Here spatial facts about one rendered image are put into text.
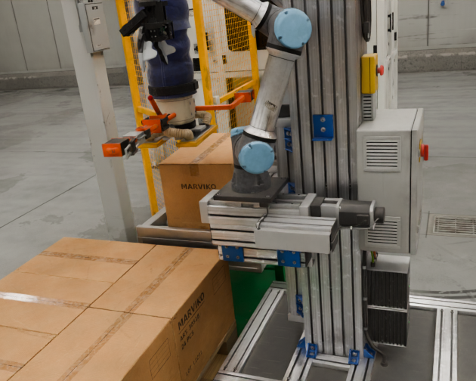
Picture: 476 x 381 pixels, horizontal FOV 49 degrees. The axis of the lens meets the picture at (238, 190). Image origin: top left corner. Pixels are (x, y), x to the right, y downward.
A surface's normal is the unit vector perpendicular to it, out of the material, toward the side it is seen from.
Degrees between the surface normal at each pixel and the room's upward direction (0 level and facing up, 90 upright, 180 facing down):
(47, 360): 0
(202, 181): 90
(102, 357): 0
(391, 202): 90
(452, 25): 90
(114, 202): 90
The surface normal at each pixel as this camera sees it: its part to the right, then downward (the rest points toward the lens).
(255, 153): 0.11, 0.44
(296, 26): 0.18, 0.20
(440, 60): -0.37, 0.36
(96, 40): 0.93, 0.04
